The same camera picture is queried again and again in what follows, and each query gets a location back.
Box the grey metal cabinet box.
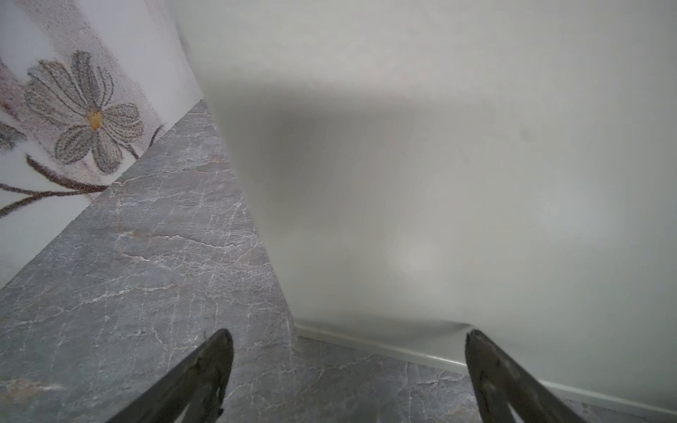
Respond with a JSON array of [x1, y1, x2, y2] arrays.
[[169, 1, 676, 422]]

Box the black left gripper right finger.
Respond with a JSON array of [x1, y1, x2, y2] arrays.
[[465, 330, 583, 423]]

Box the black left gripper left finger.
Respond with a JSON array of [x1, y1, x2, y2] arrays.
[[109, 328, 234, 423]]

